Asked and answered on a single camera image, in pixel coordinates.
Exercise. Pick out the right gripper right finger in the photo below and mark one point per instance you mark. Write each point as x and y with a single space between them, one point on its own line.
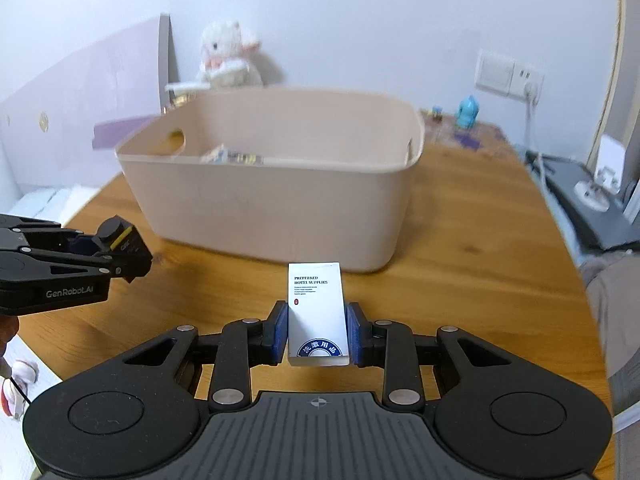
392 347

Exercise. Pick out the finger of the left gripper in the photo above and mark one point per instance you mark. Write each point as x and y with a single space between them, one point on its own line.
17 232
65 262

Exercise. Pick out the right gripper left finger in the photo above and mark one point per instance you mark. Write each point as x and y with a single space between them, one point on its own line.
243 345

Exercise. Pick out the white hotel supplies box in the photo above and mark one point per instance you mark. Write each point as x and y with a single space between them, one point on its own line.
317 333

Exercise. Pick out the blue cartoon tissue pack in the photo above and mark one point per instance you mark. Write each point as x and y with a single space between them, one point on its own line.
218 155

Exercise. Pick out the small black box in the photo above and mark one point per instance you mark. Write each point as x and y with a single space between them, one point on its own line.
123 247

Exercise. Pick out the long starry cartoon box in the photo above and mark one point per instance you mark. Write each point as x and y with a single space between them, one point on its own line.
245 158

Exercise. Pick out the pink purple headboard panel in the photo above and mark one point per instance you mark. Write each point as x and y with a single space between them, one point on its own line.
59 129

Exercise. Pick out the beige plastic storage bin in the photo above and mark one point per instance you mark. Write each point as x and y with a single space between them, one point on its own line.
334 186

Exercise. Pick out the grey cloth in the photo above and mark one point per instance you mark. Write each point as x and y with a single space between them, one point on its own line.
612 287

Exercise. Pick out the tiny mushroom figurine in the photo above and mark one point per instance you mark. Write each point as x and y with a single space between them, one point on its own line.
436 113

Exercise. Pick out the blue cartoon figurine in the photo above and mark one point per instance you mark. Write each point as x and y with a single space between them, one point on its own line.
467 113

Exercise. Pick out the grey laptop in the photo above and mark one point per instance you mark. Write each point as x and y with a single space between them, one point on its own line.
602 231

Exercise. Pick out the white plush lamb toy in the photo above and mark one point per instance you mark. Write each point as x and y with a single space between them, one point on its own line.
226 56

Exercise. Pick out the white phone stand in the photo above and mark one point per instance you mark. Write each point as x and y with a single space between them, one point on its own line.
607 178

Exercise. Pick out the white shelf unit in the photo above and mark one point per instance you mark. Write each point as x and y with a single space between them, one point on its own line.
620 114

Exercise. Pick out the white wall switch socket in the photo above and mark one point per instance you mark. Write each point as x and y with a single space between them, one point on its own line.
505 76

